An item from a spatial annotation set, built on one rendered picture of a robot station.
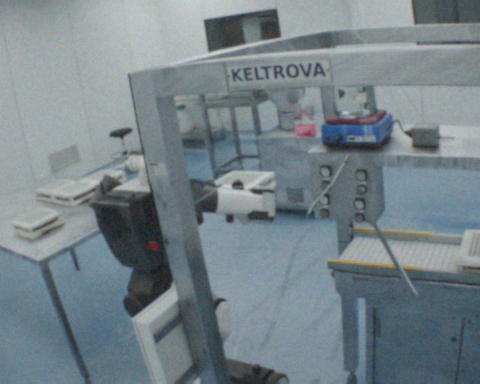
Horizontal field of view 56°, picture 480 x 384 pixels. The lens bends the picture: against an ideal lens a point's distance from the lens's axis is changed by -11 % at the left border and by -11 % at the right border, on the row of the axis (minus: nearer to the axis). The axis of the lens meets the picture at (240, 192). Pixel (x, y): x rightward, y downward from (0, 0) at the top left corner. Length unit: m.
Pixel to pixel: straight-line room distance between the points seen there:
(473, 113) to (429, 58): 6.12
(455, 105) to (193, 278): 6.00
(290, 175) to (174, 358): 3.49
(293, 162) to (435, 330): 2.95
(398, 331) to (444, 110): 5.25
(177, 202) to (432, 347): 1.20
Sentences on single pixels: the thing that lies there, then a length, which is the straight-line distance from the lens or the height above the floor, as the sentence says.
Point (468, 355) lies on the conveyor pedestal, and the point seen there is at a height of 0.60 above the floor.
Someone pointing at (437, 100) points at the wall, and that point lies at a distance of 6.91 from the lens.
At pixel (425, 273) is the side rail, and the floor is 0.97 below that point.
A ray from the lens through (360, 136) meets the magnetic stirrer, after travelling 1.59.
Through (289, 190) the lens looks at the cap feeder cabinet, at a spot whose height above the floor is 0.25.
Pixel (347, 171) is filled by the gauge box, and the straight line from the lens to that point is 1.58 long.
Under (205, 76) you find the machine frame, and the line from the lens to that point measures 0.93.
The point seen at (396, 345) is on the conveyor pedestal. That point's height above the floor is 0.60.
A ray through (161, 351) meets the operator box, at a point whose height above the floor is 1.12.
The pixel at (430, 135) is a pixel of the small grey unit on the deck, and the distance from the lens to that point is 1.57.
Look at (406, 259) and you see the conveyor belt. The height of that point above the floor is 0.94.
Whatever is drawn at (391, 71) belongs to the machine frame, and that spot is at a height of 1.72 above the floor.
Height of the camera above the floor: 1.82
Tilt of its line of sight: 19 degrees down
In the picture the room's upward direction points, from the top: 9 degrees counter-clockwise
